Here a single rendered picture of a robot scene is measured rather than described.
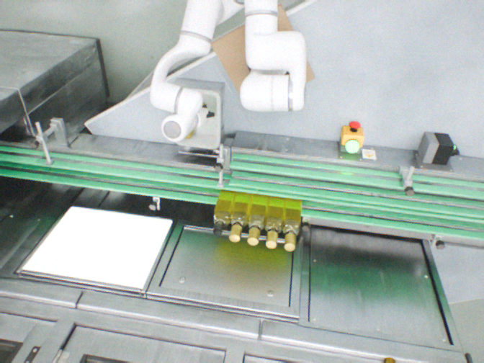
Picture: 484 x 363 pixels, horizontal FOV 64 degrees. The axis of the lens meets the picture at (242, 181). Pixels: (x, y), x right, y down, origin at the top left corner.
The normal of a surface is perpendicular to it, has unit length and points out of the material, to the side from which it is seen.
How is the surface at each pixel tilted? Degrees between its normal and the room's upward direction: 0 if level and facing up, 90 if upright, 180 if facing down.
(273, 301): 90
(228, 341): 90
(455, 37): 0
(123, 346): 90
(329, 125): 0
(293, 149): 90
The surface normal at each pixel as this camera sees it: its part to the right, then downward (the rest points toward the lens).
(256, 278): 0.04, -0.80
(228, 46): -0.15, 0.58
